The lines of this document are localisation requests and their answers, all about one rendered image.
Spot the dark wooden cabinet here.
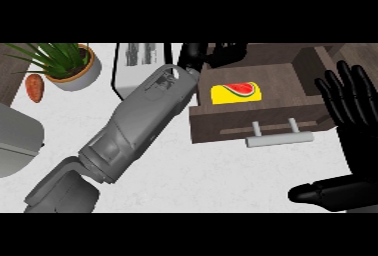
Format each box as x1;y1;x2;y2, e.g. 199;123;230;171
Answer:
205;43;378;98

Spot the dark wooden board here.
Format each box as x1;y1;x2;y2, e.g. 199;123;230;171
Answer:
0;43;36;108

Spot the grey rounded appliance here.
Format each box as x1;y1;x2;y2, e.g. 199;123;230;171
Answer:
0;102;45;179

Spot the green potted plant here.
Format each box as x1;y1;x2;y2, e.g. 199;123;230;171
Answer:
2;43;103;93

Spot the dark wooden open drawer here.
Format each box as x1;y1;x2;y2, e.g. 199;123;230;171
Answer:
187;61;336;145

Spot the pale grey toaster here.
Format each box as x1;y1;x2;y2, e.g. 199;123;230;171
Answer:
110;43;184;101

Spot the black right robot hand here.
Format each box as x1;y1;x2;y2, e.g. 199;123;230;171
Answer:
286;59;378;213

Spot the orange brown sweet potato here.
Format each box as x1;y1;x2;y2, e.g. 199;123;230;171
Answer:
23;73;45;104

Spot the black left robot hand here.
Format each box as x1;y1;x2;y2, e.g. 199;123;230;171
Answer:
175;42;249;72

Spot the yellow watermelon print box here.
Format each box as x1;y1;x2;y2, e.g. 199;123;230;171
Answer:
209;81;264;106

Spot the dark wooden drawer front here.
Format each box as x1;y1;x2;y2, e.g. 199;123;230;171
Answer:
188;103;336;145

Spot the pale grey drawer handle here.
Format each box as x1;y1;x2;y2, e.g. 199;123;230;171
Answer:
245;117;315;149

